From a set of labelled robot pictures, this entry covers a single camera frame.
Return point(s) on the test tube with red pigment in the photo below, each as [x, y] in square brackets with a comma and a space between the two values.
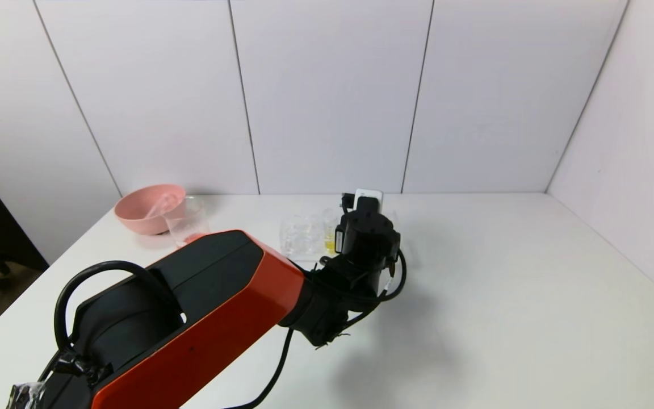
[162, 205]

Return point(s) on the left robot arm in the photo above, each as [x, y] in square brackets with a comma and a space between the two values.
[219, 284]

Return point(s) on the clear acrylic test tube rack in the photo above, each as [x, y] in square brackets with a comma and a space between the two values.
[304, 233]

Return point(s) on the test tube with yellow pigment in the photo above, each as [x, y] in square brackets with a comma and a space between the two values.
[330, 245]

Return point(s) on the clear glass beaker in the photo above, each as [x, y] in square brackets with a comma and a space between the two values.
[191, 227]

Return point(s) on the pink bowl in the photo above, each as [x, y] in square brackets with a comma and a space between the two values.
[137, 213]

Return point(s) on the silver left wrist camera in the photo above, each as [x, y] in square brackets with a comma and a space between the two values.
[368, 197]

